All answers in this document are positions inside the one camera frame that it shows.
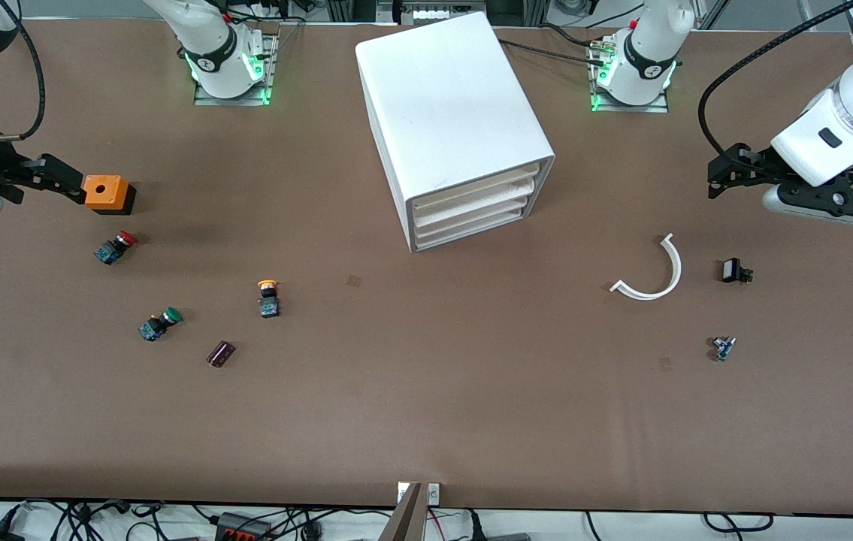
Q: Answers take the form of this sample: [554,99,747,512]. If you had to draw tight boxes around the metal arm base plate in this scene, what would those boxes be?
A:
[588,38,671,114]
[193,21,280,107]

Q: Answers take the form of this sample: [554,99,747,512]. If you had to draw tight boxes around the black floor cable tangle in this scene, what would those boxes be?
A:
[0,500,397,541]

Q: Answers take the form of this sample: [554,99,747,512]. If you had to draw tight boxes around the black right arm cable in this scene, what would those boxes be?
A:
[0,0,48,143]

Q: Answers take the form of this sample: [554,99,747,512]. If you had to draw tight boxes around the white curved plastic strip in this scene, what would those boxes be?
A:
[610,232,683,302]

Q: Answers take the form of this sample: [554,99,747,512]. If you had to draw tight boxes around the black red cable bundle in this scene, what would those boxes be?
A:
[219,0,322,27]

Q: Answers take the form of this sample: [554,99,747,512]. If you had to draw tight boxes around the brown camera mount bar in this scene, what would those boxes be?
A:
[377,482,427,541]

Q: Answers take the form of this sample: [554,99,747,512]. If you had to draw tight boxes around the red push button switch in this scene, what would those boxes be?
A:
[94,230,138,266]

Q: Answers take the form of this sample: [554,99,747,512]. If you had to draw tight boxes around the black power plug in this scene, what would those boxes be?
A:
[467,511,532,541]

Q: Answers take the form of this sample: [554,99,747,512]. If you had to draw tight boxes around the green push button switch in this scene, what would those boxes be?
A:
[138,307,183,343]

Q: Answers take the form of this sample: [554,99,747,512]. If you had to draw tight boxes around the black looped floor cable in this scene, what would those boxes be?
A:
[703,512,774,535]

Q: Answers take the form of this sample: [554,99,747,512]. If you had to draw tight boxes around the orange button enclosure box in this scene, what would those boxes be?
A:
[80,174,137,216]

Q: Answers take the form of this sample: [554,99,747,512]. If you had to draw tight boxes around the small black switch component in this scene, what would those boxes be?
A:
[721,258,755,286]

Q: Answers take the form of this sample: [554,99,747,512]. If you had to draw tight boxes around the black table cable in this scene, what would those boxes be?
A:
[500,38,607,67]

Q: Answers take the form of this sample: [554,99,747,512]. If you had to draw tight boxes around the aluminium frame post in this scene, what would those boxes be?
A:
[699,0,729,31]

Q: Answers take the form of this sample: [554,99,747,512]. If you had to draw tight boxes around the black orange connector block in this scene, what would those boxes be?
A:
[216,512,274,541]

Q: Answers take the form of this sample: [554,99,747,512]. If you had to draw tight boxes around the yellow push button switch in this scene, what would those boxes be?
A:
[257,280,282,319]

